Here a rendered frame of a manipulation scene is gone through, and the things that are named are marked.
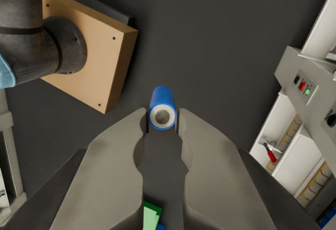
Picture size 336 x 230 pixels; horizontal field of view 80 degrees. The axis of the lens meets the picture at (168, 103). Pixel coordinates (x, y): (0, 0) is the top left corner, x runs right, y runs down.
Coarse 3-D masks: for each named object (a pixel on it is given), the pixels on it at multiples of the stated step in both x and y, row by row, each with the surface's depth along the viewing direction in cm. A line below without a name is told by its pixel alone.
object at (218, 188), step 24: (192, 120) 11; (192, 144) 9; (216, 144) 9; (192, 168) 8; (216, 168) 8; (240, 168) 8; (192, 192) 7; (216, 192) 7; (240, 192) 7; (192, 216) 7; (216, 216) 6; (240, 216) 6; (264, 216) 6
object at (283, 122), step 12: (276, 108) 56; (288, 108) 54; (276, 120) 56; (288, 120) 54; (300, 120) 53; (264, 132) 59; (276, 132) 57; (288, 132) 55; (264, 144) 58; (276, 144) 57; (264, 156) 61; (276, 156) 59
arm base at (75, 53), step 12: (48, 24) 60; (60, 24) 61; (72, 24) 64; (60, 36) 60; (72, 36) 63; (60, 48) 59; (72, 48) 62; (84, 48) 65; (60, 60) 60; (72, 60) 64; (84, 60) 67; (60, 72) 66; (72, 72) 69
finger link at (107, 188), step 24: (120, 120) 11; (144, 120) 12; (96, 144) 9; (120, 144) 9; (96, 168) 8; (120, 168) 8; (72, 192) 7; (96, 192) 7; (120, 192) 7; (72, 216) 6; (96, 216) 6; (120, 216) 6
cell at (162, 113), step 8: (160, 88) 17; (168, 88) 18; (152, 96) 16; (160, 96) 14; (168, 96) 14; (152, 104) 13; (160, 104) 12; (168, 104) 12; (152, 112) 12; (160, 112) 12; (168, 112) 12; (152, 120) 13; (160, 120) 12; (168, 120) 12; (160, 128) 13
